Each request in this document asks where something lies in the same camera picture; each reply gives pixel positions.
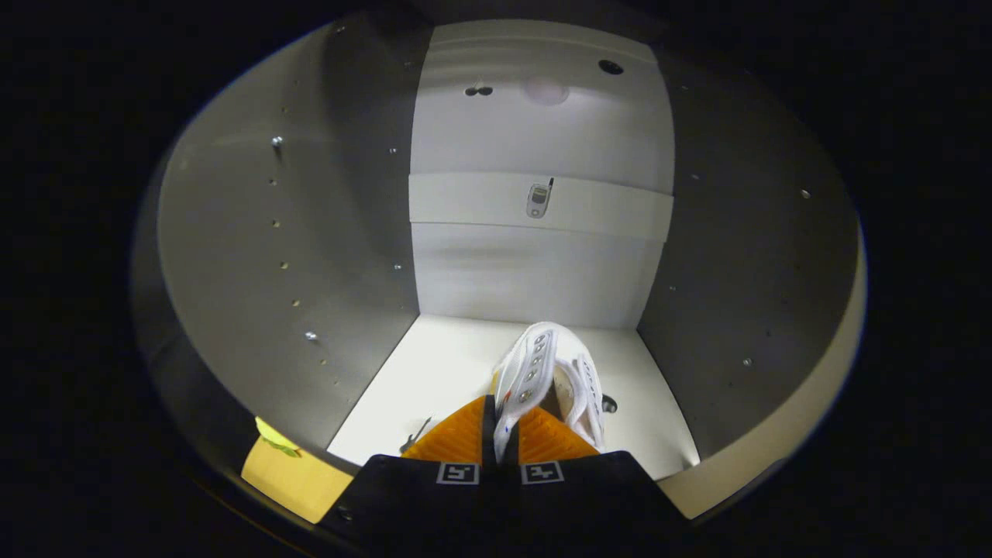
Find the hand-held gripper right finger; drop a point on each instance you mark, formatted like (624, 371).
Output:
(589, 496)

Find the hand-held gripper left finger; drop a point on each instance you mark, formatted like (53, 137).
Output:
(489, 434)

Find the white shoe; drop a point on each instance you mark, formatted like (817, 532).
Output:
(535, 364)

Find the dark grey shoe cabinet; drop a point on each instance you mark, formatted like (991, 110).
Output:
(294, 232)

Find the yellow plush toy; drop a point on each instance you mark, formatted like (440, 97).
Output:
(271, 436)

